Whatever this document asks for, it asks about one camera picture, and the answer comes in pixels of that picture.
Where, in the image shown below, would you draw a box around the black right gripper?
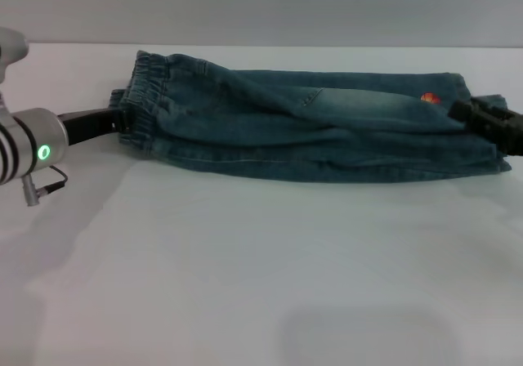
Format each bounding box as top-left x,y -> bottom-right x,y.
448,99 -> 523,157

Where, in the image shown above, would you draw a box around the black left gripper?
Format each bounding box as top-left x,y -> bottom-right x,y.
56,106 -> 132,147

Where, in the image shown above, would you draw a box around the blue denim shorts with cartoon print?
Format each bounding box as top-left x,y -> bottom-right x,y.
110,50 -> 514,184

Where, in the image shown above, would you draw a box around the black cable with silver plug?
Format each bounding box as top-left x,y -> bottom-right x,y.
25,165 -> 69,208

